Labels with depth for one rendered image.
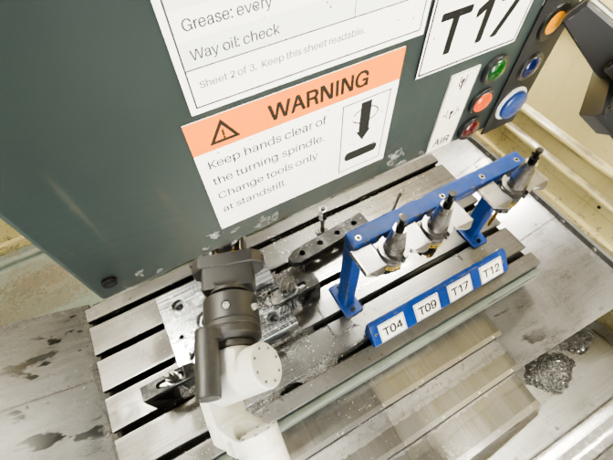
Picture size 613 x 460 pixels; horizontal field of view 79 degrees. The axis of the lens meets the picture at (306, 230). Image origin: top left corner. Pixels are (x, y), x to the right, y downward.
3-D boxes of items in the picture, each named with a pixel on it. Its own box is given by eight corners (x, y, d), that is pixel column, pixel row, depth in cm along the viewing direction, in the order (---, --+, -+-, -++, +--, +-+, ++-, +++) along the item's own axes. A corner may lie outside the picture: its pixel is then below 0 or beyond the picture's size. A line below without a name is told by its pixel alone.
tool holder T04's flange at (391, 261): (398, 235, 78) (400, 229, 76) (412, 259, 75) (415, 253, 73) (371, 245, 77) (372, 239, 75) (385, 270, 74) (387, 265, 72)
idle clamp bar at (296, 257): (367, 234, 114) (369, 222, 109) (296, 277, 107) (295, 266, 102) (357, 223, 117) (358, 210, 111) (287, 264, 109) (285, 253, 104)
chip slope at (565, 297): (589, 319, 127) (646, 287, 105) (424, 431, 110) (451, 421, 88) (424, 153, 170) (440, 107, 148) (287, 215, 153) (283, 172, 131)
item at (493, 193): (515, 203, 81) (517, 202, 81) (497, 214, 80) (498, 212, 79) (493, 182, 85) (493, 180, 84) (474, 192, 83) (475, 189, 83)
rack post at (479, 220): (487, 242, 112) (535, 176, 87) (472, 249, 110) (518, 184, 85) (464, 217, 117) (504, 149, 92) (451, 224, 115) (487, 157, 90)
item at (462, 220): (476, 224, 79) (478, 223, 78) (457, 235, 77) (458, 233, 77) (454, 202, 82) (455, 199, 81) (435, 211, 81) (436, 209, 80)
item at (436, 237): (438, 214, 81) (441, 207, 79) (455, 235, 78) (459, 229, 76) (413, 225, 80) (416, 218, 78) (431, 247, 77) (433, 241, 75)
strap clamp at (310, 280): (320, 298, 103) (320, 275, 91) (277, 320, 100) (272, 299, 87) (314, 288, 105) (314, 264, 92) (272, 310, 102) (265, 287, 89)
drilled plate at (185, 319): (298, 329, 95) (297, 321, 90) (190, 387, 88) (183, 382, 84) (261, 258, 106) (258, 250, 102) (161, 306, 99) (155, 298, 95)
